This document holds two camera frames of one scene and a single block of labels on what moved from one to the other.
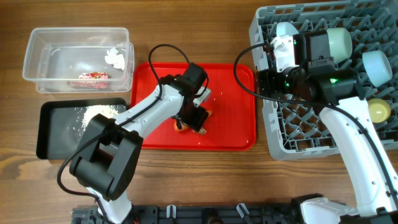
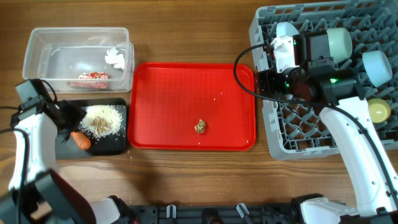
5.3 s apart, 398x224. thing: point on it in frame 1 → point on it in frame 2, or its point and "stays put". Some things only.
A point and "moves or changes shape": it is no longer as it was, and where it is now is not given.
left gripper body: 193,117 → 72,114
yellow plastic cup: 379,109 stays put
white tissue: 117,60 stays put
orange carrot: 185,127 moves or changes shape
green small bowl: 341,42 stays put
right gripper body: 267,83 stays put
